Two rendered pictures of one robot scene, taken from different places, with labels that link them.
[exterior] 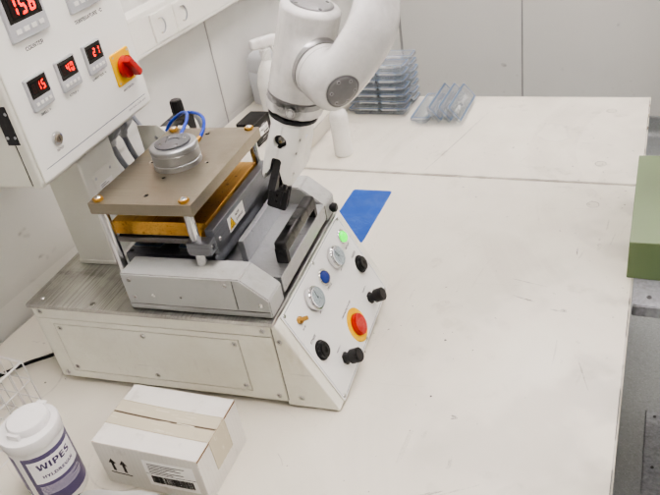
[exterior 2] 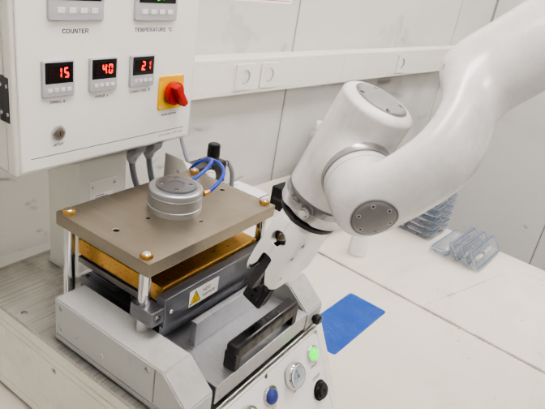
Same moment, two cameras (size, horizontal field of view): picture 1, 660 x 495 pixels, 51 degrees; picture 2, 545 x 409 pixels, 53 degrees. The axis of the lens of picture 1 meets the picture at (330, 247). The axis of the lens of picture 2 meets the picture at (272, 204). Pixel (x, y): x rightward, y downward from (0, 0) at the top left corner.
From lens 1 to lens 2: 0.39 m
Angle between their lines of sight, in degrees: 11
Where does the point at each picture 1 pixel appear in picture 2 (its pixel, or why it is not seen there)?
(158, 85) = (221, 126)
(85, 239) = (60, 240)
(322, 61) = (364, 172)
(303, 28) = (358, 125)
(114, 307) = (39, 328)
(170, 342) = (75, 393)
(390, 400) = not seen: outside the picture
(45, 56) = (83, 47)
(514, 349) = not seen: outside the picture
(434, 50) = (469, 190)
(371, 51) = (431, 186)
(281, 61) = (317, 151)
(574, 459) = not seen: outside the picture
